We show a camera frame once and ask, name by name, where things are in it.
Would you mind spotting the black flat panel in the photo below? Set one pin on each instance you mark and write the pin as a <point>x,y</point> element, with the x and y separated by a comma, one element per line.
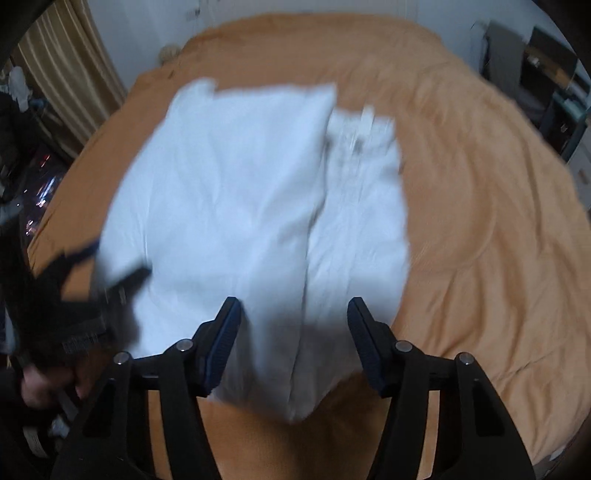
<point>551,57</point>

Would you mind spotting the teal shelf rack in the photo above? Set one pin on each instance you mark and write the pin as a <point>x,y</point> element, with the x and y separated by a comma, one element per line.
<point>565,120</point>

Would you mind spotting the person's left hand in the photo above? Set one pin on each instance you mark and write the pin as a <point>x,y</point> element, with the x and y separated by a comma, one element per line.
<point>44,385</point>

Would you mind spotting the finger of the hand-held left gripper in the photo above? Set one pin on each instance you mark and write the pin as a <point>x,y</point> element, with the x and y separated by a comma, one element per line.
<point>127,284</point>
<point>81,251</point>

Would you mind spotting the dark window with lights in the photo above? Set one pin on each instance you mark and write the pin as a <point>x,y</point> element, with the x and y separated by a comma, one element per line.
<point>44,189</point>

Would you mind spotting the orange bed blanket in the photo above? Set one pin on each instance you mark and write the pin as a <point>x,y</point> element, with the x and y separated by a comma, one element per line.
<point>461,184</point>

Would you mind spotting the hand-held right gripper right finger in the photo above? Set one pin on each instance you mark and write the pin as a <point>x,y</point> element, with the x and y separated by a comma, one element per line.
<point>367,346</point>

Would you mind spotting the beige striped curtain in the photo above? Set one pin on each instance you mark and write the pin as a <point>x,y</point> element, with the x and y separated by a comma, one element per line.
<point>74,69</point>

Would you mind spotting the white drawer cabinet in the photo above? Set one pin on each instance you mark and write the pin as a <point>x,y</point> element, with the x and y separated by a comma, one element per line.
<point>582,170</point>

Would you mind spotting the small round beige plush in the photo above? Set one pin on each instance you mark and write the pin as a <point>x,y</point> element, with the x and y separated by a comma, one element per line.
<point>168,53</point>

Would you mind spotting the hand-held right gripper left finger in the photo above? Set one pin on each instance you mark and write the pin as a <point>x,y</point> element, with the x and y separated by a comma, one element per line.
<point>221,344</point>

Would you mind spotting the white puffer jacket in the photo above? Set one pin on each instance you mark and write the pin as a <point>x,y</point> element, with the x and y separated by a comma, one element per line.
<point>221,194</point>

